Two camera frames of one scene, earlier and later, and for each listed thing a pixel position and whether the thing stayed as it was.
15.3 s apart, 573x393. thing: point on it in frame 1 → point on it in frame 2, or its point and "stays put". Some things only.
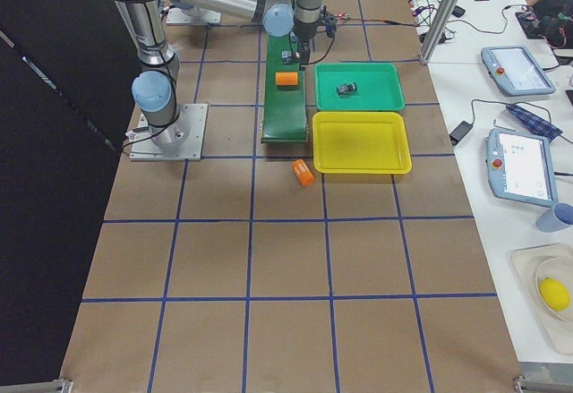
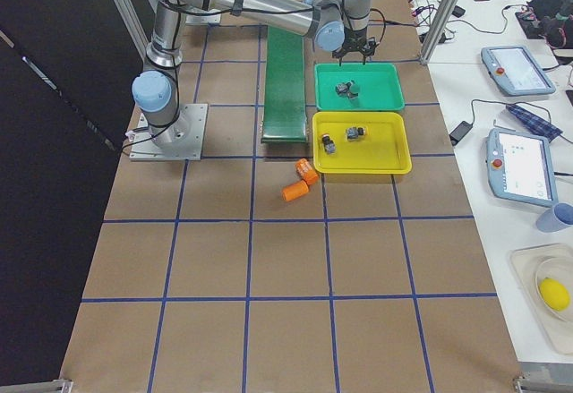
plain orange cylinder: (286, 79) → (295, 191)
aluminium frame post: (446, 10) stays put
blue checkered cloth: (549, 132) stays put
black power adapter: (460, 132) stays put
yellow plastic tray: (360, 142) stays put
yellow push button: (288, 56) → (354, 132)
